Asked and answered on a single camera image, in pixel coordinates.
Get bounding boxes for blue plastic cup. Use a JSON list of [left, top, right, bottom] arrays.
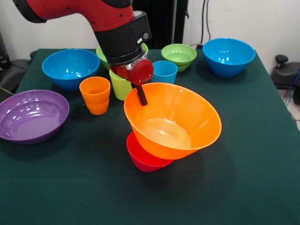
[[151, 60, 179, 84]]

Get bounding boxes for large green bowl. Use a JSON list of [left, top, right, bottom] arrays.
[[96, 43, 149, 71]]

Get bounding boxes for small green bowl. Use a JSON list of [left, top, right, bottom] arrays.
[[161, 43, 198, 72]]

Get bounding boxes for dark green tablecloth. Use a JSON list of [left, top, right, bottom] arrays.
[[0, 48, 300, 225]]

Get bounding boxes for green plastic cup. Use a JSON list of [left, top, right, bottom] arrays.
[[108, 69, 134, 102]]

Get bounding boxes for blue plastic bowl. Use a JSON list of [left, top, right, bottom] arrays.
[[202, 38, 256, 78], [41, 48, 101, 92]]

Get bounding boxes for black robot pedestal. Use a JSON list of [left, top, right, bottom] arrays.
[[131, 0, 188, 50]]

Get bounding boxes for orange plastic cup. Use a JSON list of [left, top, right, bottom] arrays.
[[79, 76, 111, 116]]

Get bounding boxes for purple shallow bowl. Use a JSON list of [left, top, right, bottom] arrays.
[[0, 89, 70, 145]]

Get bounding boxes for blue floor cable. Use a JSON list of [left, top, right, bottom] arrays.
[[283, 70, 300, 107]]

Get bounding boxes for small pink-red bowl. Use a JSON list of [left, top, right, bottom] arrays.
[[126, 131, 174, 173]]

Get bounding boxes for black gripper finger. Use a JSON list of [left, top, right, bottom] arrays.
[[135, 84, 149, 106]]

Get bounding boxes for black wall cable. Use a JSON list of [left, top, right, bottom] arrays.
[[201, 0, 211, 41]]

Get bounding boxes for dark grey stand foot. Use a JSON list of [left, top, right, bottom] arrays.
[[271, 54, 300, 89], [0, 55, 36, 97]]

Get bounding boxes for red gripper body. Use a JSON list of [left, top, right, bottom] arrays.
[[109, 58, 155, 86]]

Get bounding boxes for large yellow-orange bowl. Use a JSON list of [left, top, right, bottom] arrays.
[[123, 82, 223, 160]]

